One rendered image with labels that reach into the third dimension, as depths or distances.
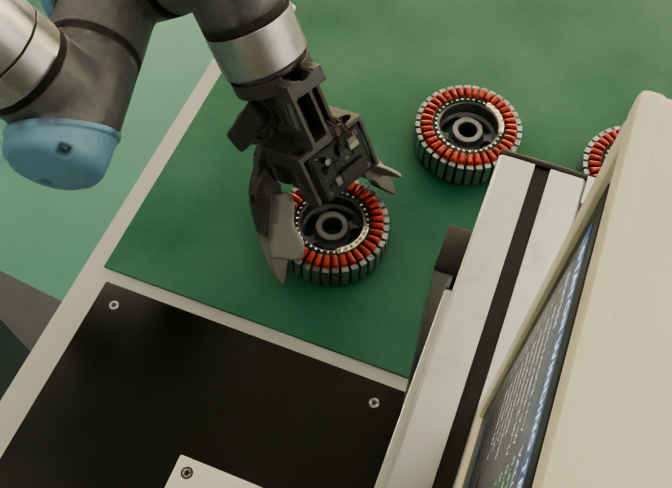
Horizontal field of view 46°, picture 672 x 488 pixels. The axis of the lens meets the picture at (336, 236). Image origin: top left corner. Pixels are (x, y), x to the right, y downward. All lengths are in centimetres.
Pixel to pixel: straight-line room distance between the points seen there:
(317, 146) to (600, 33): 47
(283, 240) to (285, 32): 19
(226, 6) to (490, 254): 32
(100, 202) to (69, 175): 119
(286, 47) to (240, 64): 4
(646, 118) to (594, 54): 83
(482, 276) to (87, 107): 33
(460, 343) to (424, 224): 46
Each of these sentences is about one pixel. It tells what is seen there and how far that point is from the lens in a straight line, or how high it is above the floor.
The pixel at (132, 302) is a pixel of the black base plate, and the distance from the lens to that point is 77.
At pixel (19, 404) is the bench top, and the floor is 75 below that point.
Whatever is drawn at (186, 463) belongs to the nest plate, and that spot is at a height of 78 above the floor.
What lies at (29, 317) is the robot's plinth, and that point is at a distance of 168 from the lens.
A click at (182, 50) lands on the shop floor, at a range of 202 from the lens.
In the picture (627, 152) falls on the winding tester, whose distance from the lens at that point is 16.
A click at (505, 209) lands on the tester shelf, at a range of 39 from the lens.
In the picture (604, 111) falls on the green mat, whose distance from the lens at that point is 94.
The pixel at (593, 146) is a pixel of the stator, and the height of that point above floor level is 79.
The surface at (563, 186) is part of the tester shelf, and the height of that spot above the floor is 112.
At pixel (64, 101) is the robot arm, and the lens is 58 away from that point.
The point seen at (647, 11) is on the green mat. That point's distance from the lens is 106.
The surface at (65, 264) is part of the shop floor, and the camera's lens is 173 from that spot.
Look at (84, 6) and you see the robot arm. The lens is 64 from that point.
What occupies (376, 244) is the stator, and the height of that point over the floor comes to 78.
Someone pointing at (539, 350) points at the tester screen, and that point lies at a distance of 20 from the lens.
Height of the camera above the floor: 144
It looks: 60 degrees down
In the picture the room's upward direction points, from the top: straight up
